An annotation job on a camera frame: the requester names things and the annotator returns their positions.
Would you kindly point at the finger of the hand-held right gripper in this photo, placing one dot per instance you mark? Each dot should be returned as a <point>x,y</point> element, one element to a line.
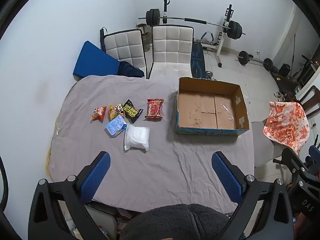
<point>315,153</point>
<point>297,163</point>

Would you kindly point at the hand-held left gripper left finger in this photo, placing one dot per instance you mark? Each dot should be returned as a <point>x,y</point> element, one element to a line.
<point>96,177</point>

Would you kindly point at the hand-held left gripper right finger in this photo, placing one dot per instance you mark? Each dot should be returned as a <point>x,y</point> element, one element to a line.
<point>226,177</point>

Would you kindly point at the blue tissue packet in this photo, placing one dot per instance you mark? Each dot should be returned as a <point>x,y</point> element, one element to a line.
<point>115,126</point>

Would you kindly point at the white soft packet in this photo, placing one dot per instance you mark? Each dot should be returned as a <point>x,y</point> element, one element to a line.
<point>137,137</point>

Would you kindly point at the orange snack packet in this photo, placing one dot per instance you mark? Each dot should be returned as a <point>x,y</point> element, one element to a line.
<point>98,113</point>

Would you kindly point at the yellow snack packet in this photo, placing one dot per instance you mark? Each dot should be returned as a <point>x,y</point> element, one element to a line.
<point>114,110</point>

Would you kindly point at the cardboard box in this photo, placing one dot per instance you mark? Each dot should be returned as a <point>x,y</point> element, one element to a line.
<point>207,110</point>

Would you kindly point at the black snack packet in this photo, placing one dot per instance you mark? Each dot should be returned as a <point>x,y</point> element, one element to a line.
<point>131,110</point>

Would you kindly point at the red snack packet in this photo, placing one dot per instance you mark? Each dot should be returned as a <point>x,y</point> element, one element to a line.
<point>154,108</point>

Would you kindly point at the grey chair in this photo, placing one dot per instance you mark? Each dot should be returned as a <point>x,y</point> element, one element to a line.
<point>262,150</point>

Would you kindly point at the orange white printed cloth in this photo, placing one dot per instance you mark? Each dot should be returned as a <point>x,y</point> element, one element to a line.
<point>285,122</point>

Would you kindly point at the dark wooden chair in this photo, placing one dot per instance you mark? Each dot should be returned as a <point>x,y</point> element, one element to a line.
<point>312,97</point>

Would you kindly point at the white shoes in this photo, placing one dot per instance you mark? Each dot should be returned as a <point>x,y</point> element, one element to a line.
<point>279,96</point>

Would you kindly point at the person's dark fleece clothing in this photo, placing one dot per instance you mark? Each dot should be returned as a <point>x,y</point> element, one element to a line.
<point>175,222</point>

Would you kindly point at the black floor mat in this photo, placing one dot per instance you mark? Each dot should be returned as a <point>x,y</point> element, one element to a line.
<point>285,82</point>

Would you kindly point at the black kick scooter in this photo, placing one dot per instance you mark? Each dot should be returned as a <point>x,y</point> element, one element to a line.
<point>303,66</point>

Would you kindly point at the black speaker box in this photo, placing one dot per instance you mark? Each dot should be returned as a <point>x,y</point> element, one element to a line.
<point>284,70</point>

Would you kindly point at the chrome dumbbell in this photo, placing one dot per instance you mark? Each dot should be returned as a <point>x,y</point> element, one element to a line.
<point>209,75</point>

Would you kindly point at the dark blue clothing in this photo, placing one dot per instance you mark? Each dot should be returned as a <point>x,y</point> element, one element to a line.
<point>130,70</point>

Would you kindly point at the blue foam mat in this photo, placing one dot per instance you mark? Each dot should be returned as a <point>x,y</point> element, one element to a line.
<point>95,62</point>

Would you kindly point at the black blue weight bench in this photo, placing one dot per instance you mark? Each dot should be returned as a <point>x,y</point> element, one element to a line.
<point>197,62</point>

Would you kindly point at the short barbell with black plates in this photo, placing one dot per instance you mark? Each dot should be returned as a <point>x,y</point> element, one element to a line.
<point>243,58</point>

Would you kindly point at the small white quilted chair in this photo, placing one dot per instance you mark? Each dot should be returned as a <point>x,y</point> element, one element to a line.
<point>122,47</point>

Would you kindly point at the white bench press rack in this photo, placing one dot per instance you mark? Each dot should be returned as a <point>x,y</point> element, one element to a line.
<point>220,40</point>

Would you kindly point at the large white quilted chair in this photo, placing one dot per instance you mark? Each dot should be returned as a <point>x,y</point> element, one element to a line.
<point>170,50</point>

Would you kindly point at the long barbell with black plates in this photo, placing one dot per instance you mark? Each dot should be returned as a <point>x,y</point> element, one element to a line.
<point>175,19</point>

